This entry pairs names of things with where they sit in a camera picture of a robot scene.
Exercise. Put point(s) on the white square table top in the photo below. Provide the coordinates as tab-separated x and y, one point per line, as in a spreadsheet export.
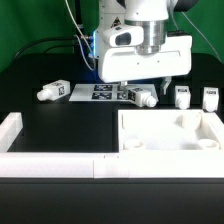
169	129

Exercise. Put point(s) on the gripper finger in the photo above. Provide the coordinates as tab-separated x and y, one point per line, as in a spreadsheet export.
123	88
165	84

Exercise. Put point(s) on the green backdrop curtain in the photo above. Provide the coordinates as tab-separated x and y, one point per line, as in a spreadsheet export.
24	21

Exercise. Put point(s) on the white U-shaped fence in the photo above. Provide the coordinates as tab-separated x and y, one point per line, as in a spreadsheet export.
119	164

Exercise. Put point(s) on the white marker sheet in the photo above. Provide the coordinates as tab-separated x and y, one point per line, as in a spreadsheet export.
97	92

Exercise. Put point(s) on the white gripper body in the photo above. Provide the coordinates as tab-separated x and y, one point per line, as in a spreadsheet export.
120	61

